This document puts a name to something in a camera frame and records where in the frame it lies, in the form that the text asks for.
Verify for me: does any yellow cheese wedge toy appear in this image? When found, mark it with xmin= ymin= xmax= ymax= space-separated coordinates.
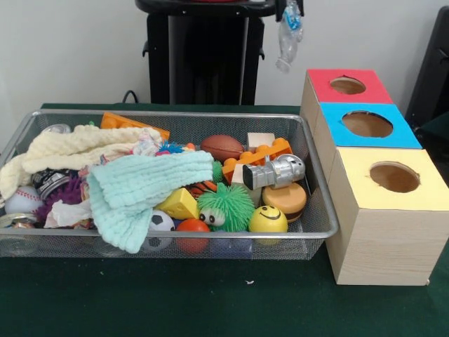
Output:
xmin=154 ymin=187 xmax=200 ymax=221

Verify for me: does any brown toy football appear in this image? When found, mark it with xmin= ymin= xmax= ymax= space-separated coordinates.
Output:
xmin=200 ymin=134 xmax=246 ymax=162

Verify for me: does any colourful polka dot cloth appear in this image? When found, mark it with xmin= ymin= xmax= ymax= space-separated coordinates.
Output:
xmin=43 ymin=128 xmax=166 ymax=229

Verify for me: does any cream waffle cloth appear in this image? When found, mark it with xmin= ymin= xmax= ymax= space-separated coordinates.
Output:
xmin=0 ymin=124 xmax=164 ymax=208

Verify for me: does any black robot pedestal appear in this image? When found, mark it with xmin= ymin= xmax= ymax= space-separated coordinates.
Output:
xmin=135 ymin=0 xmax=283 ymax=105

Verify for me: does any green spiky toy with eyes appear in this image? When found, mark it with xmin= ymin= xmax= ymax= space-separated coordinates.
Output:
xmin=196 ymin=182 xmax=256 ymax=232

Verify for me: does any small orange building block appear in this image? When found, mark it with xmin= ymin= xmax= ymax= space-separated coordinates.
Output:
xmin=222 ymin=137 xmax=294 ymax=183

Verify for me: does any dark green table cloth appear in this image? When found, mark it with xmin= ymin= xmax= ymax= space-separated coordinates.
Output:
xmin=0 ymin=102 xmax=449 ymax=337

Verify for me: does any wooden box with three holes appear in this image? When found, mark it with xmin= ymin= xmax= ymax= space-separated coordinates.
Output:
xmin=300 ymin=68 xmax=449 ymax=287

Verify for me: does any metal mesh bin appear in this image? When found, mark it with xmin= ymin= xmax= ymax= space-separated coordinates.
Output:
xmin=0 ymin=109 xmax=340 ymax=261

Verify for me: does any toy burger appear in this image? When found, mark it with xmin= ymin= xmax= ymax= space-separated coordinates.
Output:
xmin=262 ymin=182 xmax=308 ymax=223

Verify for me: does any black metal stand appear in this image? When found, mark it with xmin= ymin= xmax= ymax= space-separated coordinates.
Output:
xmin=405 ymin=5 xmax=449 ymax=141

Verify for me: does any mint green waffle cloth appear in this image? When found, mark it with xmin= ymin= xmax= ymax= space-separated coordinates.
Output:
xmin=86 ymin=150 xmax=215 ymax=254

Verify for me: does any yellow smiley ball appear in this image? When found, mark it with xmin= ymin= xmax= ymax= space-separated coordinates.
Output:
xmin=248 ymin=205 xmax=289 ymax=233

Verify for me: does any silver toy camera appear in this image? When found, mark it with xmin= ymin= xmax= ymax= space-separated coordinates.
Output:
xmin=242 ymin=153 xmax=306 ymax=190

